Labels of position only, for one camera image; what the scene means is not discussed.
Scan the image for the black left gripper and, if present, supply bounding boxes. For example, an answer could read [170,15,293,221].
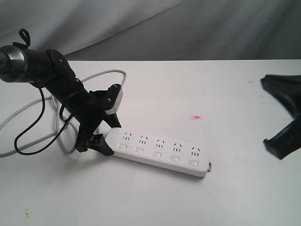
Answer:
[75,90,121,156]

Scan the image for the white five-outlet power strip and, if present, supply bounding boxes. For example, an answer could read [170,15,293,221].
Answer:
[105,128,212,178]

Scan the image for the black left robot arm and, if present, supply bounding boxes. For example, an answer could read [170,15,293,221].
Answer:
[0,29,123,156]

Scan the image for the grey backdrop cloth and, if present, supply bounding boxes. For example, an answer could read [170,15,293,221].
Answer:
[0,0,301,61]

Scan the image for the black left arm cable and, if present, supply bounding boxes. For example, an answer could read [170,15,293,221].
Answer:
[14,70,99,156]

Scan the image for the grey power cord with plug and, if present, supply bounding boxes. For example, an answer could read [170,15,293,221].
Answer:
[0,69,127,158]

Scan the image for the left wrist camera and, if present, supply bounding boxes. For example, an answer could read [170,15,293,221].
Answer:
[102,84,123,115]

